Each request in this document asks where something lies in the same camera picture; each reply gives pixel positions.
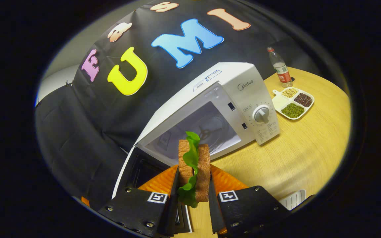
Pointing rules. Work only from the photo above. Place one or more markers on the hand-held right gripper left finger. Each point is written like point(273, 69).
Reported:
point(172, 211)

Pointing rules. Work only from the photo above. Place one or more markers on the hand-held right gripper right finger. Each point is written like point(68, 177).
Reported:
point(215, 215)

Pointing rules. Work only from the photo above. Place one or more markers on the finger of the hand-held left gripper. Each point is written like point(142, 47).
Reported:
point(85, 201)

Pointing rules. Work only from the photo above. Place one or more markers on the toast sandwich with lettuce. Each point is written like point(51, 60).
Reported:
point(203, 172)

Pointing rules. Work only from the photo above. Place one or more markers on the white microwave oven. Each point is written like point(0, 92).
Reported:
point(236, 76)

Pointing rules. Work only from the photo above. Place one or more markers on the small white ribbed tray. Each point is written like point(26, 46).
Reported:
point(293, 200)

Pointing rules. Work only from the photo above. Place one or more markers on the white divided dish of beans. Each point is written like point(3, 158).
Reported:
point(293, 110)

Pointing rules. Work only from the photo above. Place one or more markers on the plastic bottle with red label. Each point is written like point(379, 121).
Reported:
point(283, 72)

